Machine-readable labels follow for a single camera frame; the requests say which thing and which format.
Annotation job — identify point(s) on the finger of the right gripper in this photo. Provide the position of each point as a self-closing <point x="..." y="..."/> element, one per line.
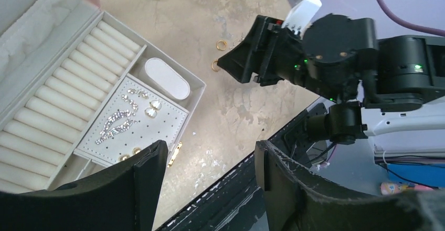
<point x="246" y="57"/>

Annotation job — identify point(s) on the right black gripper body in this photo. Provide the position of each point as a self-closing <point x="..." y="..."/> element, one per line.
<point x="279" y="54"/>

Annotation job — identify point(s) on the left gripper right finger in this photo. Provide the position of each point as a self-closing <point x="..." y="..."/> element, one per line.
<point x="299" y="199"/>

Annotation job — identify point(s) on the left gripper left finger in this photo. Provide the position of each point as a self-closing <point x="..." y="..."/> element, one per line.
<point x="121" y="197"/>

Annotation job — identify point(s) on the silver crystal jewelry pile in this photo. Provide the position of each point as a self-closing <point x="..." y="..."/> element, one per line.
<point x="236" y="42"/>

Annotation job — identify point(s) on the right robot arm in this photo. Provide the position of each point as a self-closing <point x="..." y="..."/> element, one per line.
<point x="388" y="90"/>

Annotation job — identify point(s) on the pink jewelry box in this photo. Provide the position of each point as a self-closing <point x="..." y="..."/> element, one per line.
<point x="64" y="66"/>

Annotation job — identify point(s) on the gold studs on pad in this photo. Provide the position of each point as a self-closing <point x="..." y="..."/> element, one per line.
<point x="124" y="157"/>

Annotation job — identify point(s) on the crystal earrings in box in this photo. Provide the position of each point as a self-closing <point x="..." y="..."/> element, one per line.
<point x="121" y="120"/>

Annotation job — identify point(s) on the white oval box insert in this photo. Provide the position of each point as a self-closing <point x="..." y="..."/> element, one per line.
<point x="158" y="73"/>

